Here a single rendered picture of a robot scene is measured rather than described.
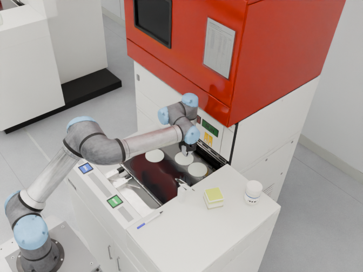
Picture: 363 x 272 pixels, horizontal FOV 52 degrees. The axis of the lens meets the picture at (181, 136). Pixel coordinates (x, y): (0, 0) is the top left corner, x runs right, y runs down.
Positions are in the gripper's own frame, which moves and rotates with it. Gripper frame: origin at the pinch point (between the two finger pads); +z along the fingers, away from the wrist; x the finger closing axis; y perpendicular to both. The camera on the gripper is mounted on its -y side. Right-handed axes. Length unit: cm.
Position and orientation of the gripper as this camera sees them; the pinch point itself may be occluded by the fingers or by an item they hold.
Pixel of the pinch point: (186, 155)
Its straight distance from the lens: 186.9
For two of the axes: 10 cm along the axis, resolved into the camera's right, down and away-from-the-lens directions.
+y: -1.2, -6.7, 7.3
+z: -0.4, 7.4, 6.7
